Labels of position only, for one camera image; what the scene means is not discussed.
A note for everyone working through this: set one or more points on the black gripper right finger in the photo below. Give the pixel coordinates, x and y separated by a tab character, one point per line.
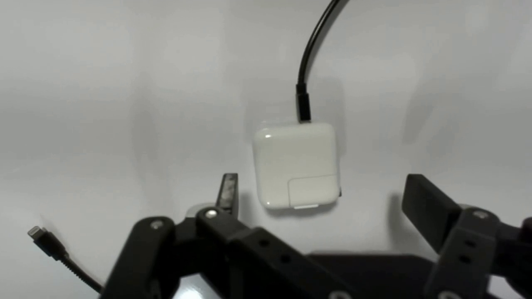
476	255

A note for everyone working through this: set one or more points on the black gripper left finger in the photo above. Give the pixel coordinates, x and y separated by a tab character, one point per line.
222	243

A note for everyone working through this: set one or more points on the white charger adapter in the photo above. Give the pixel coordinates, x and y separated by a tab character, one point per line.
293	167

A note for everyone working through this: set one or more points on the large white board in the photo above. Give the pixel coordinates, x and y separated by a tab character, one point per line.
110	110

